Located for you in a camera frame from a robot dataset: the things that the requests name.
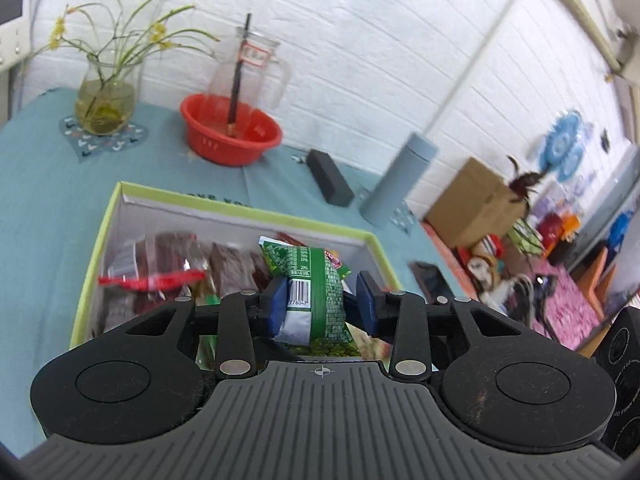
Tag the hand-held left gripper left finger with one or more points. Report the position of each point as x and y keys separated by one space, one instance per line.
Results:
x=277 y=305

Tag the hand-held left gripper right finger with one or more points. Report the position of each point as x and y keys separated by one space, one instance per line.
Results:
x=365 y=305

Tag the green snack packet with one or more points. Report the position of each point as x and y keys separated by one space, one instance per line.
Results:
x=310 y=280

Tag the green cardboard box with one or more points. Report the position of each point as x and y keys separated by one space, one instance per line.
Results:
x=200 y=220

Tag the clear packet of brown sticks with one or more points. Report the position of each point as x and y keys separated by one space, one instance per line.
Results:
x=170 y=255

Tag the red snack packet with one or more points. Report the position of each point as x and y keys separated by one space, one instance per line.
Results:
x=150 y=280

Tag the black phone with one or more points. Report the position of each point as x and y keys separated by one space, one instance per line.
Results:
x=432 y=282

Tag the pink floral mat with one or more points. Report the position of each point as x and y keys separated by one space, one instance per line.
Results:
x=570 y=305

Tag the orange chair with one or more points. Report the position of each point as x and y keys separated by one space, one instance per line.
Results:
x=595 y=280

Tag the grey blue thermos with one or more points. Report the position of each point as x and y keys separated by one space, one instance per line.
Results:
x=395 y=180

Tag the black rectangular case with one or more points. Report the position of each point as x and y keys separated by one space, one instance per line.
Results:
x=330 y=177

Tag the brown cardboard box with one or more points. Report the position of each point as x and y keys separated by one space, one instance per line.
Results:
x=470 y=205

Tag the red orange toy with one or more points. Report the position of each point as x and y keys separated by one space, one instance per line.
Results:
x=560 y=232

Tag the red plastic basin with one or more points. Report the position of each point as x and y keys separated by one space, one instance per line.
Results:
x=220 y=147

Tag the green patterned bag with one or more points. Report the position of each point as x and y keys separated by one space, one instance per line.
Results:
x=525 y=237

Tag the dark red dried flower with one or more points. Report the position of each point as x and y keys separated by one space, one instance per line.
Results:
x=525 y=182

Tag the dark stirring stick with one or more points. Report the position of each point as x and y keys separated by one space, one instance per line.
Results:
x=237 y=75

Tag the clear glass pitcher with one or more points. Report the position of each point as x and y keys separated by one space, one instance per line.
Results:
x=255 y=70

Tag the teal printed tablecloth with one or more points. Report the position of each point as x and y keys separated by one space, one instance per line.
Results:
x=40 y=200

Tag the glass vase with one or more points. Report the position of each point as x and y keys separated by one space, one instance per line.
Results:
x=107 y=100

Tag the yellow flowering plant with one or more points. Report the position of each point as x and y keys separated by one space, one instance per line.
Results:
x=120 y=30

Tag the white appliance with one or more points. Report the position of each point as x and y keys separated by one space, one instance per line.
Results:
x=15 y=40

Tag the blue paper wall ornament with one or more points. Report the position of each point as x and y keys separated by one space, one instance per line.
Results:
x=565 y=145

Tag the beige wall pipe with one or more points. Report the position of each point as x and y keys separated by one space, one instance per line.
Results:
x=585 y=10

